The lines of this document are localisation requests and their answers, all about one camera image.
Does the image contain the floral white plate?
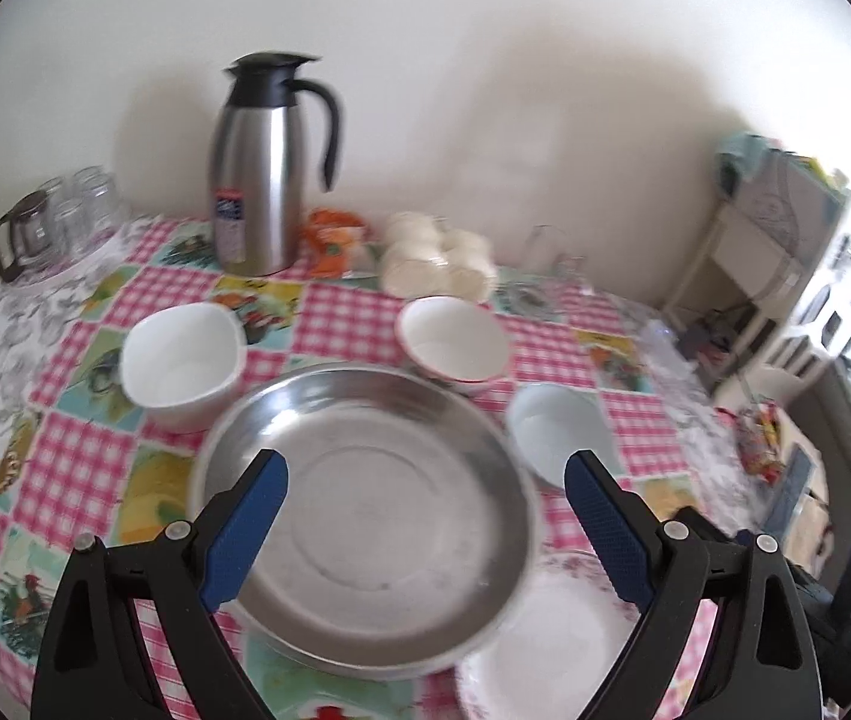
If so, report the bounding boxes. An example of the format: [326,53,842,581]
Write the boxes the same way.
[455,551,647,720]

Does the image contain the stainless steel thermos jug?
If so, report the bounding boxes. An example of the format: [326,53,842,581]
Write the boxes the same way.
[209,51,344,278]

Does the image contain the glass pitcher with black handle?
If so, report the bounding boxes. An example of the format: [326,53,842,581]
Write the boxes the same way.
[0,191,61,283]

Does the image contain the clear drinking glass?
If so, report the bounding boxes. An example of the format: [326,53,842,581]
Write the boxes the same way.
[58,206,110,262]
[37,178,79,232]
[73,165,122,224]

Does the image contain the colourful snack packet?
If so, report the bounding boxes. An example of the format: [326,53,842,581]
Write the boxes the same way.
[731,401,787,487]

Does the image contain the dark flat phone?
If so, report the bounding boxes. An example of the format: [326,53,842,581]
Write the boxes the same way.
[765,444,817,542]

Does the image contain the small white round bowl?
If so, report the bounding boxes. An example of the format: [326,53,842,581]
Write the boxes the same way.
[506,382,621,492]

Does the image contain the white shelf rack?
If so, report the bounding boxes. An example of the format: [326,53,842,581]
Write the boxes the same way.
[661,133,851,391]

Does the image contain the stainless steel plate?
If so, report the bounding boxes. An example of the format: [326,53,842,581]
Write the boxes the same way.
[189,366,540,682]

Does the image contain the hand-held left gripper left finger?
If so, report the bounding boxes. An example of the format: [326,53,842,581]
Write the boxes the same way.
[30,448,290,720]

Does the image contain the white square bowl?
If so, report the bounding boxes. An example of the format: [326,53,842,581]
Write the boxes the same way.
[119,303,248,432]

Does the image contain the teal cloth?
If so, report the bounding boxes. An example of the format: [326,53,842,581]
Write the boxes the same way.
[716,132,767,192]

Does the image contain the grey patterned box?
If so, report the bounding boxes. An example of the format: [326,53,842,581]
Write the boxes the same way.
[736,148,842,263]

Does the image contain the orange snack packet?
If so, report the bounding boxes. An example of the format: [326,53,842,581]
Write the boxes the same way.
[303,208,368,276]

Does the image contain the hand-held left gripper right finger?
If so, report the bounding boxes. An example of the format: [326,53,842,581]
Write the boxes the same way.
[564,448,823,720]

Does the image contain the red-rimmed white bowl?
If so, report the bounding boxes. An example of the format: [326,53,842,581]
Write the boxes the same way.
[396,295,510,395]

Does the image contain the checkered printed tablecloth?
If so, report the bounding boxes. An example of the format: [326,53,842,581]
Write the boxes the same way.
[0,211,771,720]

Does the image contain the clear glass mug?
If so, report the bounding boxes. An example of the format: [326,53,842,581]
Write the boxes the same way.
[521,223,587,287]

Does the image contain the bag of white buns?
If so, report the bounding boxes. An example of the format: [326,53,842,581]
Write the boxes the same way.
[380,211,500,302]

